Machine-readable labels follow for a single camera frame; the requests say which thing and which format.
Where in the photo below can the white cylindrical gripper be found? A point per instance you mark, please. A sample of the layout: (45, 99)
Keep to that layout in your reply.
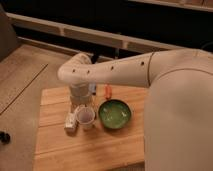
(79, 95)

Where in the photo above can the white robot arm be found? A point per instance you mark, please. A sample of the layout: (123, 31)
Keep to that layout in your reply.
(178, 111)

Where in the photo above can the green ceramic bowl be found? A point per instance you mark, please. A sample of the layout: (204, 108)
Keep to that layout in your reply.
(114, 114)

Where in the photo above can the clear plastic cup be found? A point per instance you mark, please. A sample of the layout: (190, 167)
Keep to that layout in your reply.
(86, 117)

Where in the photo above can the small white bottle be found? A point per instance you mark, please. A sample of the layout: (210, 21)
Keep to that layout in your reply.
(70, 123)

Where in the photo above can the wooden table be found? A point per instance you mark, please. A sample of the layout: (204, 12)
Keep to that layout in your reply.
(97, 149)

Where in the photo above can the black caster wheel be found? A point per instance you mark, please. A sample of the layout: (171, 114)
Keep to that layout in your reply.
(4, 137)

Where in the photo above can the long metal rail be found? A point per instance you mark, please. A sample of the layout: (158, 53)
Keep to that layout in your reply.
(89, 35)

